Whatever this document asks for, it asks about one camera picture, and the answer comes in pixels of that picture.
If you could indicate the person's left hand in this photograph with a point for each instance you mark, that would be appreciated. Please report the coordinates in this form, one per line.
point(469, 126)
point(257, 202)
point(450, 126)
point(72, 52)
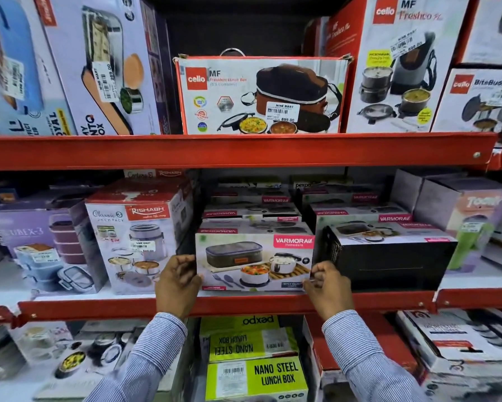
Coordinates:
point(176, 288)

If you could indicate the person's right hand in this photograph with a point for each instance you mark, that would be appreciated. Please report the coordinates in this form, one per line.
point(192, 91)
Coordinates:
point(332, 293)

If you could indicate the person's right thumb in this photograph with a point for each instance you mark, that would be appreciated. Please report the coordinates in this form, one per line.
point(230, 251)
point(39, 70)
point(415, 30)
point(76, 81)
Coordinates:
point(310, 285)

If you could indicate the person's left thumb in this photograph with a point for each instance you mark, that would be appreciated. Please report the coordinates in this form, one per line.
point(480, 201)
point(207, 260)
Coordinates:
point(197, 282)

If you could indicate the white lunchbox package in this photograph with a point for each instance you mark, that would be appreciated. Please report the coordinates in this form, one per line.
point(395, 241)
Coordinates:
point(255, 255)

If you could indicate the person's right forearm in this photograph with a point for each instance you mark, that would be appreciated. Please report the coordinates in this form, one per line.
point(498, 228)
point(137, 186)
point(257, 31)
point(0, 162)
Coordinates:
point(368, 360)

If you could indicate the person's left forearm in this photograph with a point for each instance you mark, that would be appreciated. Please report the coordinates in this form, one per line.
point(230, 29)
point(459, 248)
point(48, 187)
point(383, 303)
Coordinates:
point(144, 360)

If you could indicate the red metal shelf beam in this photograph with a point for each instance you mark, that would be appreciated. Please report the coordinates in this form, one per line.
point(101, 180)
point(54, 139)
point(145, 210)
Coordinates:
point(251, 150)
point(251, 304)

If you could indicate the yellow-green lunch box carton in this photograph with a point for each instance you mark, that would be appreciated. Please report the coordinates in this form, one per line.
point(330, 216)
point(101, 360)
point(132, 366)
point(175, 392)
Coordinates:
point(251, 345)
point(255, 378)
point(238, 324)

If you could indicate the red white steel tiffin carton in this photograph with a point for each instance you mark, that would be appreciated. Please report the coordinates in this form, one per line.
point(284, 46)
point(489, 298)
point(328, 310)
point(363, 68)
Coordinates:
point(133, 238)

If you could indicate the stack of lunchbox cartons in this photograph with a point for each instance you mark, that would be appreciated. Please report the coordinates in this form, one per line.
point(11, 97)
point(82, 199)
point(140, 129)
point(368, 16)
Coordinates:
point(391, 263)

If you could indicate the white carton with steel lunchbox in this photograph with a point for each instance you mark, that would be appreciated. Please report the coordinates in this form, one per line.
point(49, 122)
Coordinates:
point(87, 355)

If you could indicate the plain grey carton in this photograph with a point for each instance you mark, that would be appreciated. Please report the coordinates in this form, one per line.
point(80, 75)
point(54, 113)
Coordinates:
point(410, 188)

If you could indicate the white black container carton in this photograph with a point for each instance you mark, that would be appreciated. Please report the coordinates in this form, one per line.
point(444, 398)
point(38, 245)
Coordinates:
point(460, 339)

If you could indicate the purple stacked lunchbox carton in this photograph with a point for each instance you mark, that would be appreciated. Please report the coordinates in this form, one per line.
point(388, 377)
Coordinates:
point(37, 242)

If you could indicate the lavender green bottle carton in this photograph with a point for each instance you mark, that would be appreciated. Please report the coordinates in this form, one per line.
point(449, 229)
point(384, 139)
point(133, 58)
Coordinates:
point(468, 221)

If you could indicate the red-edged brown lunch bag carton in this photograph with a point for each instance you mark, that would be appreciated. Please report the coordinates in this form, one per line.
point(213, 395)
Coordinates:
point(234, 100)

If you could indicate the pale carton with clear containers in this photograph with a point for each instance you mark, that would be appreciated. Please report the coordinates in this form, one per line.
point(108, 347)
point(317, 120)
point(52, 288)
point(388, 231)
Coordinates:
point(20, 347)

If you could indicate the dark carton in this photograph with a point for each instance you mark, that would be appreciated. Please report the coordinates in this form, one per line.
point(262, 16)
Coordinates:
point(28, 196)

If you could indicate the tall red white tiffin carton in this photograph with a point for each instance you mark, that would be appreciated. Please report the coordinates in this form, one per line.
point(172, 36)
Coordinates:
point(385, 79)

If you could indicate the lavender bento box carton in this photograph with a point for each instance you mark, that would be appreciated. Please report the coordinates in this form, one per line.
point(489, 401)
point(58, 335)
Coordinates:
point(104, 58)

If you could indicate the white carton with grey lunchbox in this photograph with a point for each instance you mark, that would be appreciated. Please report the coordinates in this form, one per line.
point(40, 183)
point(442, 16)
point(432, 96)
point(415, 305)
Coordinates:
point(473, 104)

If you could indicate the blue lunch box carton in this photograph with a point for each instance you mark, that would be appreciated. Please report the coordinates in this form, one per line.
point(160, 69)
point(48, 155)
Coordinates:
point(16, 66)

